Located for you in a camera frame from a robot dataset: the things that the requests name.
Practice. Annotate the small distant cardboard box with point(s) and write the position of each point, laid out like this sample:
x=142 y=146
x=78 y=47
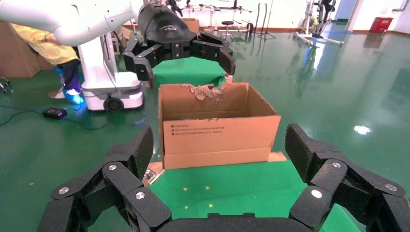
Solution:
x=191 y=25

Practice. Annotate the white work table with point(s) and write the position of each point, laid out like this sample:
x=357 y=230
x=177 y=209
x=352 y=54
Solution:
x=217 y=9

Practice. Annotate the white metal stand frame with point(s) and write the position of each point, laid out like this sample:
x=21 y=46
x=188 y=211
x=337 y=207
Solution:
x=315 y=32

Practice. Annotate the black power box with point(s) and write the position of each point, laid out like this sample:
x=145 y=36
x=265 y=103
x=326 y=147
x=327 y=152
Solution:
x=55 y=113

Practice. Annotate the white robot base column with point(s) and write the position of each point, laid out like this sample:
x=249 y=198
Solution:
x=99 y=70

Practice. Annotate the stacked brown cardboard boxes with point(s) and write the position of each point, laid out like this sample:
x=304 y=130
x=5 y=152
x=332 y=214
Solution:
x=16 y=54

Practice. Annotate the large open cardboard carton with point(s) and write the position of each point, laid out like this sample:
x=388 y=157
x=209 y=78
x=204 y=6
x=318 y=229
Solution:
x=217 y=141

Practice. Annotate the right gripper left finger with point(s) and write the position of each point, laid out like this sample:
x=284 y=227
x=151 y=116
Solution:
x=121 y=182

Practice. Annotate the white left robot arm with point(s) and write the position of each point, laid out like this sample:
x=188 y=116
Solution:
x=80 y=22

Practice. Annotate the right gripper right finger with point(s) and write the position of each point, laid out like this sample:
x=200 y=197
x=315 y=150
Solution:
x=336 y=182

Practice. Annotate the small wheeled cart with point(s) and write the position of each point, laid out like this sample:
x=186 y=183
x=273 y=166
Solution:
x=4 y=85

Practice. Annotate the black tripod stand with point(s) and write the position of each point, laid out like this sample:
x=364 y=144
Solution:
x=265 y=19

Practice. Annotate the green cloth with yellow marks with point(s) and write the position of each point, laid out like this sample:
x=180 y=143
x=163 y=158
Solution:
x=240 y=189

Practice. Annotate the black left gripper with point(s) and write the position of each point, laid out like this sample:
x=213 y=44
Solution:
x=166 y=28

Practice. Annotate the black round stool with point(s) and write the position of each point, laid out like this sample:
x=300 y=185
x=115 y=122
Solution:
x=227 y=24

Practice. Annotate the person in yellow coat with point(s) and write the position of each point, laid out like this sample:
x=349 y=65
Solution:
x=54 y=51

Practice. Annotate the plain green table cloth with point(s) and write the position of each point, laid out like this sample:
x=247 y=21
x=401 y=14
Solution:
x=185 y=72

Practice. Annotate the red box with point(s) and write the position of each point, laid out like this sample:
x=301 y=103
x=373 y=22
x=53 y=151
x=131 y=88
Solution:
x=381 y=25

